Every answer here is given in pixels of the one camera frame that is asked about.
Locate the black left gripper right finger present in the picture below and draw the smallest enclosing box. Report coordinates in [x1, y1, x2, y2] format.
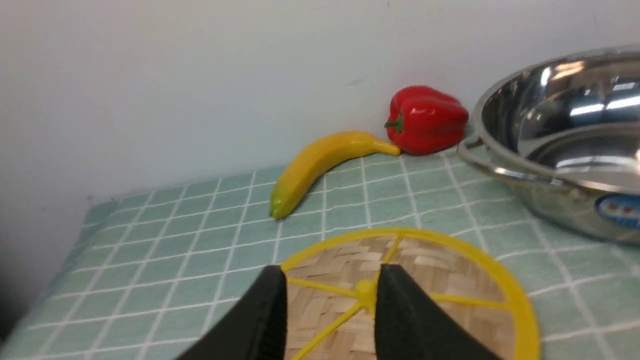
[374, 264, 498, 360]

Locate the stainless steel pot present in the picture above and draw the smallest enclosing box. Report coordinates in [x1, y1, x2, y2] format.
[456, 44, 640, 245]

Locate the woven bamboo steamer lid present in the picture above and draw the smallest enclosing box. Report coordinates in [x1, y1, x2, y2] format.
[281, 227, 542, 360]

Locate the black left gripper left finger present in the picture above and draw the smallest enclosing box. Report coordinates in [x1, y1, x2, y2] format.
[178, 265, 288, 360]

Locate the yellow plastic banana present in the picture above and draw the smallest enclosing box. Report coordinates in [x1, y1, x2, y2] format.
[269, 131, 402, 219]

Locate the red bell pepper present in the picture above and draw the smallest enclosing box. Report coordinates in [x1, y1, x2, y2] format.
[384, 85, 469, 156]

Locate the green checkered tablecloth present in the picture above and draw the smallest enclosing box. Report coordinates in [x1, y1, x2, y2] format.
[1, 150, 640, 360]

